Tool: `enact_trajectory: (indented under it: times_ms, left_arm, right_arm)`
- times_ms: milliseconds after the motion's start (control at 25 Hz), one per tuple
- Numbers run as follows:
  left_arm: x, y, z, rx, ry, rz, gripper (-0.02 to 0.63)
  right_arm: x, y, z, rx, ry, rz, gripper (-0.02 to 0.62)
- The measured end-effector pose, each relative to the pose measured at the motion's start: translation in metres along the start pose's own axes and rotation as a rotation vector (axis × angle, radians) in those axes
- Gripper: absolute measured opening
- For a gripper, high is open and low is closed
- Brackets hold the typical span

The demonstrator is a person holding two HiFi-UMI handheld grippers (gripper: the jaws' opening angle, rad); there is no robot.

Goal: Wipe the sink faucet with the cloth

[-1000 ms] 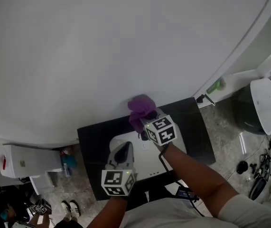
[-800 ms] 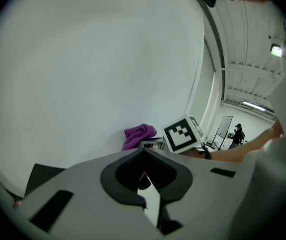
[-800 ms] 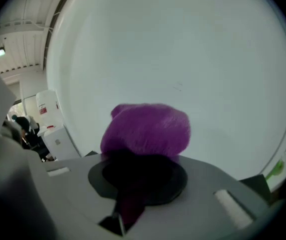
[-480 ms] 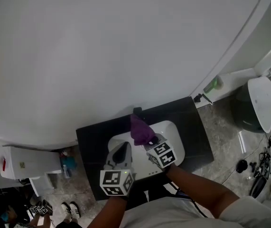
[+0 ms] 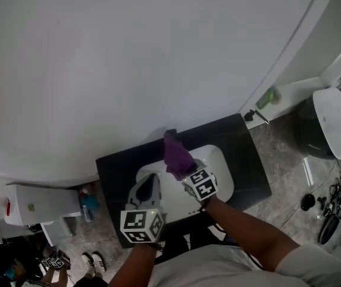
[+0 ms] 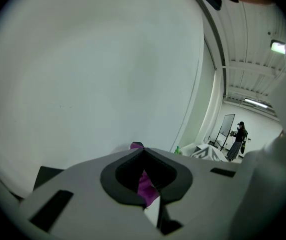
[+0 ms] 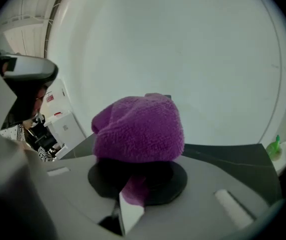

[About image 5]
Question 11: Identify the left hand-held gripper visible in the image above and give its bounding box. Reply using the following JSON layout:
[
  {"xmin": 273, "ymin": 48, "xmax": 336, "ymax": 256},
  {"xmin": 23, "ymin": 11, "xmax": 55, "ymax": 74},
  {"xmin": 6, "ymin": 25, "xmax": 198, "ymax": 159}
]
[{"xmin": 119, "ymin": 173, "xmax": 165, "ymax": 245}]

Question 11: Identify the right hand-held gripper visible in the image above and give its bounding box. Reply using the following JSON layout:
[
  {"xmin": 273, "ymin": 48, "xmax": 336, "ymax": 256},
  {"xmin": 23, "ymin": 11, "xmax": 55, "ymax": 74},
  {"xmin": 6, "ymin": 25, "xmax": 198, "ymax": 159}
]
[{"xmin": 182, "ymin": 158, "xmax": 219, "ymax": 202}]

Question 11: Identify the purple cloth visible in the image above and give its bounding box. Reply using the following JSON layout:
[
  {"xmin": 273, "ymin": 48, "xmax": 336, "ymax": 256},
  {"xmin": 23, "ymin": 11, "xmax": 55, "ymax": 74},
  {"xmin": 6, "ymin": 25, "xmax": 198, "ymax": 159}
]
[{"xmin": 163, "ymin": 129, "xmax": 196, "ymax": 181}]

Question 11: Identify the person's left forearm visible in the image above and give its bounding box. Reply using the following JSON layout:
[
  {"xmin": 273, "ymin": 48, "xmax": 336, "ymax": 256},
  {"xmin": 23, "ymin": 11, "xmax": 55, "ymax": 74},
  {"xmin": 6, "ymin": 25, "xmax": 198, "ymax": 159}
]
[{"xmin": 121, "ymin": 243, "xmax": 165, "ymax": 287}]

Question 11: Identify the person's right forearm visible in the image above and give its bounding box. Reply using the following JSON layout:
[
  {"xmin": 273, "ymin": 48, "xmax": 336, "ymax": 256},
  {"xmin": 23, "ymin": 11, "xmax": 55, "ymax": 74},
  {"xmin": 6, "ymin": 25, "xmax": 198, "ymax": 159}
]
[{"xmin": 199, "ymin": 194, "xmax": 301, "ymax": 273}]

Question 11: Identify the white sink basin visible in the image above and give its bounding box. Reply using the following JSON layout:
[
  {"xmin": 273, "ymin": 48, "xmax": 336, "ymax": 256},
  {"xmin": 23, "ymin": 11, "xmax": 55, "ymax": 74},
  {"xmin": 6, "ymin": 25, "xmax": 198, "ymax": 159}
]
[{"xmin": 136, "ymin": 144, "xmax": 235, "ymax": 224}]

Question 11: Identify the black vanity counter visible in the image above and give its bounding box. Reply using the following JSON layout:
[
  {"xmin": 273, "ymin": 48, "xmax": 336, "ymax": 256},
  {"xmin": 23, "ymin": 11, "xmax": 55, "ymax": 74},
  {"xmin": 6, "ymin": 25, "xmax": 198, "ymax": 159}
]
[{"xmin": 95, "ymin": 113, "xmax": 273, "ymax": 249}]

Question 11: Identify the blue bottle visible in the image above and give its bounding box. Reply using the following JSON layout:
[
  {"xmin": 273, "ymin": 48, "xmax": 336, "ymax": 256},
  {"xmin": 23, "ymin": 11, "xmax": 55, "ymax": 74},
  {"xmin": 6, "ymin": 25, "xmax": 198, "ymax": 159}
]
[{"xmin": 79, "ymin": 187, "xmax": 101, "ymax": 222}]

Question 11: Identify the person's light grey shirt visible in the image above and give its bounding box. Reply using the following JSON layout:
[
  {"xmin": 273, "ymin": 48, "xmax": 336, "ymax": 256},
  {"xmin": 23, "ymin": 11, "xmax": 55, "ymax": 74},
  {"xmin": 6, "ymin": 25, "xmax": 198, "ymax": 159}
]
[{"xmin": 149, "ymin": 243, "xmax": 341, "ymax": 287}]

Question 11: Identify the black pen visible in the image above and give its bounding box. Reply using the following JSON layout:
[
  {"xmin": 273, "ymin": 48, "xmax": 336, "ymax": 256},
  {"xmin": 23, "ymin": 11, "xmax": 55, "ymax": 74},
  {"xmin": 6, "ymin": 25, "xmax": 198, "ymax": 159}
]
[{"xmin": 255, "ymin": 111, "xmax": 271, "ymax": 126}]

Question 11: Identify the white cabinet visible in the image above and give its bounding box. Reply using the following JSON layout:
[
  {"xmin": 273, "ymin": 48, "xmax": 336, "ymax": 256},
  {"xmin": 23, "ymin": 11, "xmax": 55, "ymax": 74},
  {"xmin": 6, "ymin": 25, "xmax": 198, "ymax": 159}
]
[{"xmin": 4, "ymin": 183, "xmax": 83, "ymax": 227}]

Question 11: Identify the green plastic bottle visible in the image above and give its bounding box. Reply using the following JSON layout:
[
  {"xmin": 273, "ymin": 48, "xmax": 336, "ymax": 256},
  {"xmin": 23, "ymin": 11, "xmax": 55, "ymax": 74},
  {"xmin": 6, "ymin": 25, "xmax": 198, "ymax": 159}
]
[{"xmin": 256, "ymin": 87, "xmax": 275, "ymax": 110}]

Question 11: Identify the round black object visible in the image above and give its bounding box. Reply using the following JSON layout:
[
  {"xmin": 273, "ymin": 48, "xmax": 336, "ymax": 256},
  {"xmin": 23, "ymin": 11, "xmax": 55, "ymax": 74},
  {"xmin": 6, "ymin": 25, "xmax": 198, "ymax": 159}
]
[{"xmin": 300, "ymin": 193, "xmax": 317, "ymax": 212}]

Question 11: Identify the oval black object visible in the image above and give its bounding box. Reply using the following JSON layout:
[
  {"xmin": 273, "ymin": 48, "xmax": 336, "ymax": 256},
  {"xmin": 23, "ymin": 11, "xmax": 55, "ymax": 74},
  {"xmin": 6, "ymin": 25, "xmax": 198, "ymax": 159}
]
[{"xmin": 319, "ymin": 214, "xmax": 341, "ymax": 246}]

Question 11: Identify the dark green basin pedestal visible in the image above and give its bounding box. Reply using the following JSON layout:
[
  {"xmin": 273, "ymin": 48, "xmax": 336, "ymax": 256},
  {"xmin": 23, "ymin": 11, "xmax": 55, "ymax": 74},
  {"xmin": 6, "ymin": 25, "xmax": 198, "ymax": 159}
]
[{"xmin": 293, "ymin": 98, "xmax": 338, "ymax": 160}]

